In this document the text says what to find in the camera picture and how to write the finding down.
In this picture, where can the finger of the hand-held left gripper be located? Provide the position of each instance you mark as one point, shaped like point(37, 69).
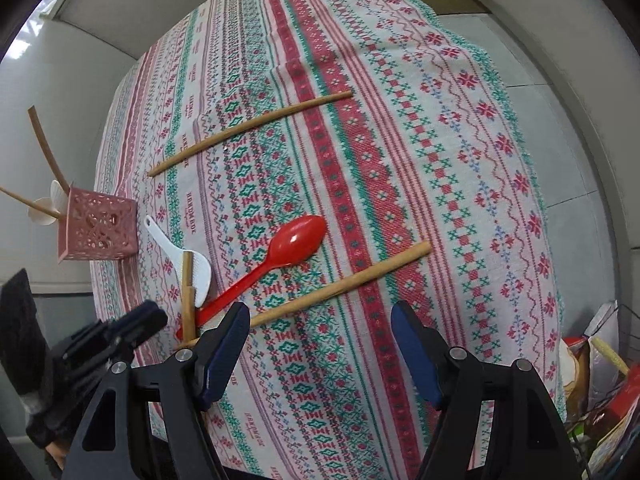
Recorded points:
point(145, 317)

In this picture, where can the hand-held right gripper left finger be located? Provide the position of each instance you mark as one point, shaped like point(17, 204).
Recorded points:
point(225, 355)

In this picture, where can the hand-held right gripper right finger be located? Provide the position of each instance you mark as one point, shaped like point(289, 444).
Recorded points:
point(415, 355)

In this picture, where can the wooden chopstick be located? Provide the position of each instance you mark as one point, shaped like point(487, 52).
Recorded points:
point(42, 142)
point(360, 275)
point(250, 127)
point(25, 201)
point(187, 280)

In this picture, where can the white rice paddle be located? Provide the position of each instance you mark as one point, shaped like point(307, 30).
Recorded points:
point(192, 275)

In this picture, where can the pink perforated plastic basket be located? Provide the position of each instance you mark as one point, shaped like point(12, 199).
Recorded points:
point(97, 230)

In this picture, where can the red plastic spoon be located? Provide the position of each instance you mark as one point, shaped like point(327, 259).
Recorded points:
point(295, 242)

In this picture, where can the white plastic bag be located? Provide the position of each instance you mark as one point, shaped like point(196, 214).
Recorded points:
point(602, 325)

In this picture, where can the striped patterned tablecloth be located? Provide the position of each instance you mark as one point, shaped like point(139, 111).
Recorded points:
point(375, 160)

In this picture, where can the bags on floor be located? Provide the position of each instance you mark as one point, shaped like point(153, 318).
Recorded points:
point(617, 410)

